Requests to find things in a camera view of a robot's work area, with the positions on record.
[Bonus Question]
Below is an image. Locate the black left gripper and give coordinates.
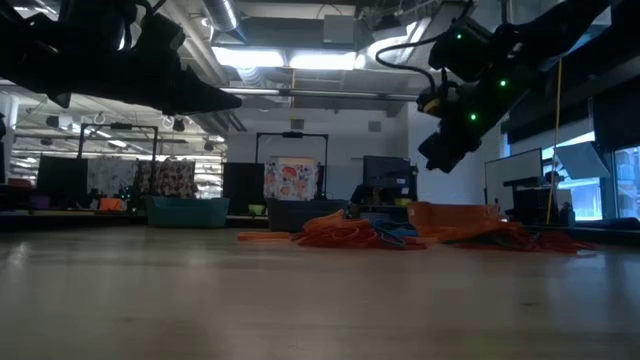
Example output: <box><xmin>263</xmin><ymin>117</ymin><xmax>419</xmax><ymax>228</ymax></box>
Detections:
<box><xmin>130</xmin><ymin>15</ymin><xmax>244</xmax><ymax>116</ymax></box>

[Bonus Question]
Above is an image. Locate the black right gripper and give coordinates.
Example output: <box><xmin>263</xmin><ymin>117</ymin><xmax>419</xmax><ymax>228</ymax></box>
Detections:
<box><xmin>417</xmin><ymin>82</ymin><xmax>506</xmax><ymax>174</ymax></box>

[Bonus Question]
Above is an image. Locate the orange plastic basket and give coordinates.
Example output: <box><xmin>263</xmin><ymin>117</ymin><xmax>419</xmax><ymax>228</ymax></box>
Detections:
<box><xmin>407</xmin><ymin>201</ymin><xmax>501</xmax><ymax>237</ymax></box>

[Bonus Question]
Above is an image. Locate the rubber band heap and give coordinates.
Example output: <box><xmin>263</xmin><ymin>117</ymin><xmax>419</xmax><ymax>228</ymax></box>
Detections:
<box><xmin>449</xmin><ymin>219</ymin><xmax>600</xmax><ymax>254</ymax></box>
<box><xmin>291</xmin><ymin>209</ymin><xmax>430</xmax><ymax>251</ymax></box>

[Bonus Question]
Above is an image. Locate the orange rubber band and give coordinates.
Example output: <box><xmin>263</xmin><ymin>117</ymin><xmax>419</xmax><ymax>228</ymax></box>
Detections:
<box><xmin>236</xmin><ymin>230</ymin><xmax>292</xmax><ymax>243</ymax></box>

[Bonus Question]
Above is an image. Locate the ceiling light panel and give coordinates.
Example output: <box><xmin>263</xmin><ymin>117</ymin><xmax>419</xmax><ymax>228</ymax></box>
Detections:
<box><xmin>288</xmin><ymin>49</ymin><xmax>367</xmax><ymax>71</ymax></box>
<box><xmin>211</xmin><ymin>46</ymin><xmax>286</xmax><ymax>69</ymax></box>

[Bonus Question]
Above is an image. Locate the whiteboard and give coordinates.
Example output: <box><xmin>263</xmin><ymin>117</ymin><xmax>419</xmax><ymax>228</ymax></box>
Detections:
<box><xmin>483</xmin><ymin>147</ymin><xmax>544</xmax><ymax>214</ymax></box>

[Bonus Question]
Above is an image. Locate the dark floral cloth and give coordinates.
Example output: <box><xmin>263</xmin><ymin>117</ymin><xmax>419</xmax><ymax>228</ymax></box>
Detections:
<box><xmin>137</xmin><ymin>159</ymin><xmax>198</xmax><ymax>199</ymax></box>

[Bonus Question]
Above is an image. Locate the black equipment rack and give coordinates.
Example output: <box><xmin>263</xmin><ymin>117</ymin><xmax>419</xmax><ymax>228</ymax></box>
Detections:
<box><xmin>503</xmin><ymin>172</ymin><xmax>576</xmax><ymax>226</ymax></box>

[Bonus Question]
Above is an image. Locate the teal plastic basket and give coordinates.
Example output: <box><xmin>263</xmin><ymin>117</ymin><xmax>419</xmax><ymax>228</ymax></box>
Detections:
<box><xmin>146</xmin><ymin>195</ymin><xmax>232</xmax><ymax>230</ymax></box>

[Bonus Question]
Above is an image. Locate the bright floral cloth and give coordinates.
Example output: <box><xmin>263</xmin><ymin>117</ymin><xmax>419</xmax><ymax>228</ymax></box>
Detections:
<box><xmin>263</xmin><ymin>156</ymin><xmax>320</xmax><ymax>202</ymax></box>

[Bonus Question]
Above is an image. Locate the white patterned cloth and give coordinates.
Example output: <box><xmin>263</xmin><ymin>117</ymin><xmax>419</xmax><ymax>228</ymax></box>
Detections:
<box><xmin>87</xmin><ymin>158</ymin><xmax>139</xmax><ymax>197</ymax></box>

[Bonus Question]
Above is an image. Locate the white angled panel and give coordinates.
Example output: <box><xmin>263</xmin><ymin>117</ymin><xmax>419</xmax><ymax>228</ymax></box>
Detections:
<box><xmin>553</xmin><ymin>141</ymin><xmax>612</xmax><ymax>181</ymax></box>

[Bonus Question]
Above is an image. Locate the grey ceiling box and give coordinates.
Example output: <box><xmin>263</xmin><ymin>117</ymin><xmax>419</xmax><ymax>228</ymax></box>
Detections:
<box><xmin>322</xmin><ymin>14</ymin><xmax>357</xmax><ymax>46</ymax></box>

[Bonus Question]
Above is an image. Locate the blue plastic basket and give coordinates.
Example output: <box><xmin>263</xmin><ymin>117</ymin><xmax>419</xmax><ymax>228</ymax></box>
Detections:
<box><xmin>265</xmin><ymin>198</ymin><xmax>350</xmax><ymax>234</ymax></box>

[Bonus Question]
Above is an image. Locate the silver ceiling duct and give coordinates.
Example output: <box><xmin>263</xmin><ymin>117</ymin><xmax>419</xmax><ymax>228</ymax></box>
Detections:
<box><xmin>201</xmin><ymin>0</ymin><xmax>247</xmax><ymax>45</ymax></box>

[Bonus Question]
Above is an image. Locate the black camera stand frame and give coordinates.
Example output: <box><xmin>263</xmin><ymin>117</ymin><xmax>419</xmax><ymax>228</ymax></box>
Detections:
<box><xmin>255</xmin><ymin>131</ymin><xmax>330</xmax><ymax>201</ymax></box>
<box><xmin>77</xmin><ymin>122</ymin><xmax>160</xmax><ymax>201</ymax></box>

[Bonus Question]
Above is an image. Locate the black aluminium table frame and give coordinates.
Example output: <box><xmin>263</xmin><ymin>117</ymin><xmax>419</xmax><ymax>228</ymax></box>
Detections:
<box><xmin>0</xmin><ymin>208</ymin><xmax>640</xmax><ymax>246</ymax></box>

